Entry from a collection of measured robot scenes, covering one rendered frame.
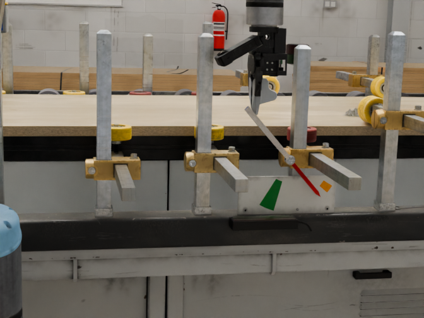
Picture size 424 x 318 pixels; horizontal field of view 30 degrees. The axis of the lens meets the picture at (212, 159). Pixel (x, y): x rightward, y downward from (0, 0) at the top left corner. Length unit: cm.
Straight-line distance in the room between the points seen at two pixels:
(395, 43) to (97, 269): 96
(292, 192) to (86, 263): 56
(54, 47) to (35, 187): 704
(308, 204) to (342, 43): 750
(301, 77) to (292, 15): 735
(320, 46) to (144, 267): 754
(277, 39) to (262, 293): 84
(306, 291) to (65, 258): 78
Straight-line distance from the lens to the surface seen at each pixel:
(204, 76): 197
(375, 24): 963
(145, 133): 216
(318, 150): 206
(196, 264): 209
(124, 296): 234
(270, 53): 190
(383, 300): 253
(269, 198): 205
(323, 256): 217
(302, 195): 207
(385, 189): 215
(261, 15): 188
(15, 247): 138
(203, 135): 199
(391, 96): 211
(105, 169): 197
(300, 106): 203
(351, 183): 179
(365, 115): 232
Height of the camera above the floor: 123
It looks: 11 degrees down
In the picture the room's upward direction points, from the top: 2 degrees clockwise
